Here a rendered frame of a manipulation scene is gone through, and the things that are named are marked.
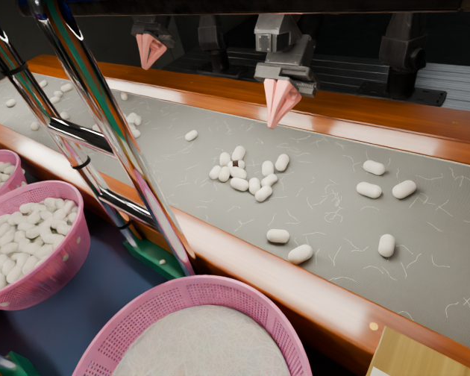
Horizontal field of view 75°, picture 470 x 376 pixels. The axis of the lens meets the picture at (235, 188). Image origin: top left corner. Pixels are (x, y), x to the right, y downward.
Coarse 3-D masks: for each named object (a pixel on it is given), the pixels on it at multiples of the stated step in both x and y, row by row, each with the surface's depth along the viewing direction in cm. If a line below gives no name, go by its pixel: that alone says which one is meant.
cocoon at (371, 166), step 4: (368, 160) 51; (364, 164) 51; (368, 164) 50; (372, 164) 50; (376, 164) 50; (380, 164) 50; (364, 168) 51; (368, 168) 50; (372, 168) 50; (376, 168) 49; (380, 168) 49; (384, 168) 49; (372, 172) 50; (376, 172) 50; (380, 172) 49
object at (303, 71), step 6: (276, 66) 51; (282, 66) 50; (288, 66) 50; (294, 66) 49; (300, 66) 49; (282, 72) 51; (288, 72) 50; (294, 72) 50; (300, 72) 49; (306, 72) 48; (312, 72) 49; (294, 78) 53; (300, 78) 52; (306, 78) 52; (312, 78) 51; (318, 84) 52; (318, 90) 53
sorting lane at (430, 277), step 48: (0, 96) 118; (48, 96) 107; (144, 96) 91; (48, 144) 82; (144, 144) 72; (192, 144) 68; (240, 144) 64; (288, 144) 61; (336, 144) 58; (192, 192) 56; (240, 192) 54; (288, 192) 52; (336, 192) 50; (384, 192) 48; (432, 192) 46; (288, 240) 45; (336, 240) 43; (432, 240) 40; (384, 288) 37; (432, 288) 36
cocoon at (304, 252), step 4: (296, 248) 41; (300, 248) 41; (304, 248) 41; (308, 248) 41; (292, 252) 41; (296, 252) 41; (300, 252) 41; (304, 252) 41; (308, 252) 41; (312, 252) 41; (288, 256) 42; (292, 256) 41; (296, 256) 41; (300, 256) 41; (304, 256) 41; (308, 256) 41; (292, 260) 41; (296, 260) 41; (300, 260) 41; (304, 260) 41; (296, 264) 41
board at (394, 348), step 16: (384, 336) 30; (400, 336) 30; (384, 352) 29; (400, 352) 29; (416, 352) 29; (432, 352) 29; (384, 368) 28; (400, 368) 28; (416, 368) 28; (432, 368) 28; (448, 368) 27; (464, 368) 27
